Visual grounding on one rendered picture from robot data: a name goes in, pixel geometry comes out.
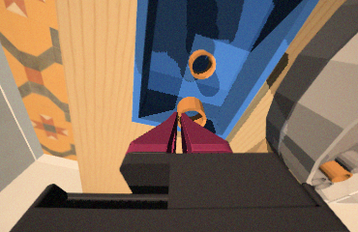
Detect bronze bushing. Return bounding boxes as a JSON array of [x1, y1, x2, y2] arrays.
[[319, 160, 353, 183], [189, 50, 216, 79], [177, 97, 206, 129]]

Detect grey metal bushing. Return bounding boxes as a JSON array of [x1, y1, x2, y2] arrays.
[[313, 180, 334, 189], [312, 168, 328, 186], [335, 151, 358, 174]]

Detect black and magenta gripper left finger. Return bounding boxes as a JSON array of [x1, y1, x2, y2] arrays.
[[126, 111, 177, 154]]

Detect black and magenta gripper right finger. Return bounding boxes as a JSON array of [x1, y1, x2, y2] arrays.
[[181, 112, 233, 153]]

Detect blue crate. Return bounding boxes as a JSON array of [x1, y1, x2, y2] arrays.
[[132, 0, 319, 140]]

